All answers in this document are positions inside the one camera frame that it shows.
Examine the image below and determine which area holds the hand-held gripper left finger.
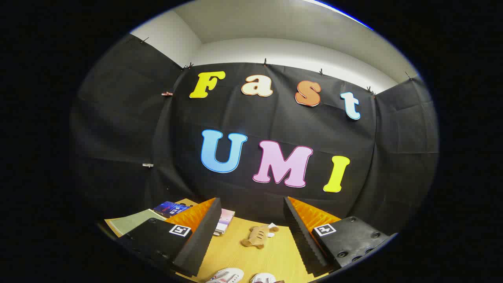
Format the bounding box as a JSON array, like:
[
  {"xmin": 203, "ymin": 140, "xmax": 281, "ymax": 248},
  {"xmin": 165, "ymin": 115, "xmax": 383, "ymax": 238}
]
[{"xmin": 118, "ymin": 197, "xmax": 222, "ymax": 277}]

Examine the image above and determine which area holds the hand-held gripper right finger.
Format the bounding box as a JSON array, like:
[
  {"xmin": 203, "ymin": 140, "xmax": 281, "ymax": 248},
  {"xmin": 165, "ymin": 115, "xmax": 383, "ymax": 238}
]
[{"xmin": 284, "ymin": 197, "xmax": 397, "ymax": 276}]

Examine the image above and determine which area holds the cream fabric storage box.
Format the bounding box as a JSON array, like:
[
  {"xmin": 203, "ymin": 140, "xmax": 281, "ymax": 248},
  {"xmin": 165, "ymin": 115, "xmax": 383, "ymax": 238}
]
[{"xmin": 109, "ymin": 209, "xmax": 166, "ymax": 235}]

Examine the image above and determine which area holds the dark blue book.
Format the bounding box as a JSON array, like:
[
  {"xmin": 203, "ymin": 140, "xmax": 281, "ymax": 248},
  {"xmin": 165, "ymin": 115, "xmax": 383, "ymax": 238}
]
[{"xmin": 153, "ymin": 201, "xmax": 191, "ymax": 218}]

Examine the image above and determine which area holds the brown plush toy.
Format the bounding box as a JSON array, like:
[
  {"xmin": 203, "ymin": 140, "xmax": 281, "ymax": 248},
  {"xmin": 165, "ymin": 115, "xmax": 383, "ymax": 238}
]
[{"xmin": 241, "ymin": 223, "xmax": 279, "ymax": 249}]

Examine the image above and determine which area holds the black backdrop cloth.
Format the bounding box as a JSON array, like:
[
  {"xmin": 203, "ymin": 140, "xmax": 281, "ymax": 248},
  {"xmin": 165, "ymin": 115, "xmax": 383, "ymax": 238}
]
[{"xmin": 71, "ymin": 33, "xmax": 439, "ymax": 236}]

